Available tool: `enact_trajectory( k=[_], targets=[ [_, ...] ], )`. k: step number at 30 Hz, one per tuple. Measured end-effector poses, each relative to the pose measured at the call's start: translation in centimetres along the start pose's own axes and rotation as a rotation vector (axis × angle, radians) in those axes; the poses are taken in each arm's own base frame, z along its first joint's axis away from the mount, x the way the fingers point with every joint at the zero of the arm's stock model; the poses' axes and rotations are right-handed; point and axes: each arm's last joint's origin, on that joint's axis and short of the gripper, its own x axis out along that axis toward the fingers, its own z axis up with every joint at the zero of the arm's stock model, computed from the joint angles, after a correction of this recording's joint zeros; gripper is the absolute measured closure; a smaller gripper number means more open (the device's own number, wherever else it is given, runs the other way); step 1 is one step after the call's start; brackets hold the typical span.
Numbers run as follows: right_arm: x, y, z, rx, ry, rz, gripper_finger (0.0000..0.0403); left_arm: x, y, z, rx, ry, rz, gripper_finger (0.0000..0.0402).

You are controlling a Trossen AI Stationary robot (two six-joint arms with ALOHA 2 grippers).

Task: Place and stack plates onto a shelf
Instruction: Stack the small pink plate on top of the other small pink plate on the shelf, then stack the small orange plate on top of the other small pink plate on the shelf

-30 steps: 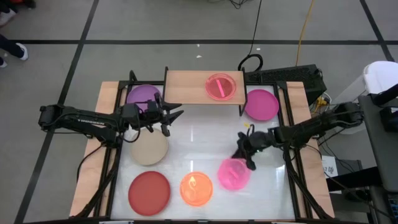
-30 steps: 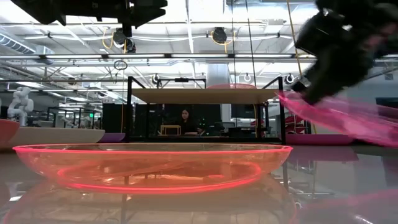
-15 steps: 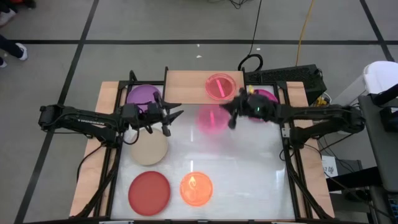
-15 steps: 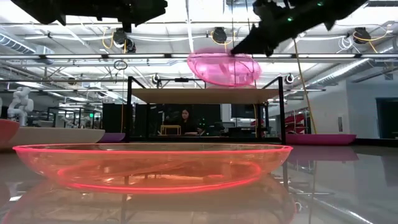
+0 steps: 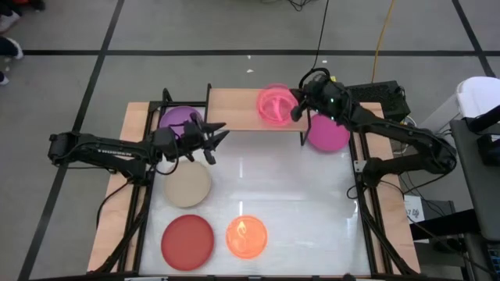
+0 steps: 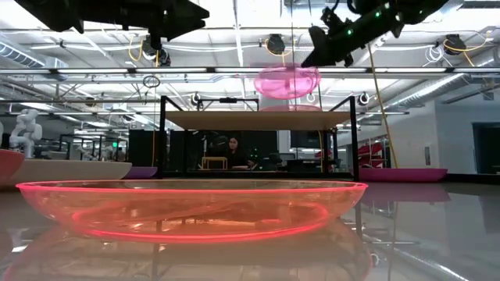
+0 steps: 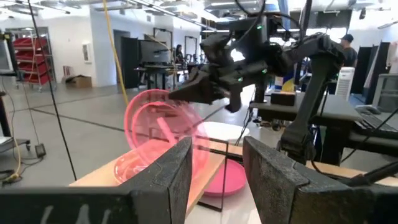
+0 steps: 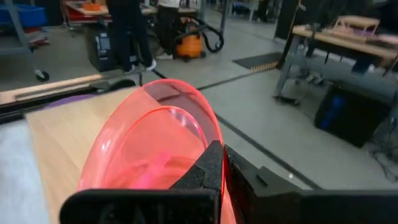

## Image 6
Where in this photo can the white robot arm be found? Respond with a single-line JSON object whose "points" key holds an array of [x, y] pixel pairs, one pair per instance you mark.
{"points": [[25, 132]]}

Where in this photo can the wooden shelf with black legs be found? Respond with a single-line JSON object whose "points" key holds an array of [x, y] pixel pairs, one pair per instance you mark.
{"points": [[254, 120]]}

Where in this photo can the translucent pink plate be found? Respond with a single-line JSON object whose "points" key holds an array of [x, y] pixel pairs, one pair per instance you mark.
{"points": [[291, 108], [285, 84]]}

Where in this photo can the person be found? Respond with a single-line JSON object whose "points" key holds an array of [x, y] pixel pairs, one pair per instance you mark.
{"points": [[235, 156]]}

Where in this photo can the beige opaque plate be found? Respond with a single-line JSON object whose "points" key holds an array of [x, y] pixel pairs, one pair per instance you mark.
{"points": [[70, 169]]}

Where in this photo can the red opaque plate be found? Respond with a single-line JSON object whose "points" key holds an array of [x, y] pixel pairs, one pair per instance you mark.
{"points": [[9, 164]]}

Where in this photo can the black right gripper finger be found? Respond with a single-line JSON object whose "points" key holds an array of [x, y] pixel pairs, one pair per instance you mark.
{"points": [[319, 39], [322, 57]]}

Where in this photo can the small wooden rack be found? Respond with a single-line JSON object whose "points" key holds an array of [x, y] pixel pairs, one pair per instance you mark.
{"points": [[214, 158]]}

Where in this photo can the magenta opaque plate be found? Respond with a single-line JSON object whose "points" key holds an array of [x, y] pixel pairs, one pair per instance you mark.
{"points": [[402, 175]]}

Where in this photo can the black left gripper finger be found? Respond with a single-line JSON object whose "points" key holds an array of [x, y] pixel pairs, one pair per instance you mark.
{"points": [[187, 11], [181, 27]]}

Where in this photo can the red machine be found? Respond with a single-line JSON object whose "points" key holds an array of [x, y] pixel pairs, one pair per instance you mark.
{"points": [[371, 154]]}

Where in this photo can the translucent orange plate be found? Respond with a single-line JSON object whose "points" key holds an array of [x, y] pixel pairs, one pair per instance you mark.
{"points": [[195, 210]]}

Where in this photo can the purple opaque plate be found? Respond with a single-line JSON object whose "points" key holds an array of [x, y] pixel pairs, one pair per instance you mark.
{"points": [[140, 172]]}

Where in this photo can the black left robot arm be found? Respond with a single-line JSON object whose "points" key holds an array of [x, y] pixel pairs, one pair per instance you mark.
{"points": [[47, 11]]}

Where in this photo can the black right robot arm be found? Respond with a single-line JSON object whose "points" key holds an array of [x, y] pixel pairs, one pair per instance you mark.
{"points": [[414, 8]]}

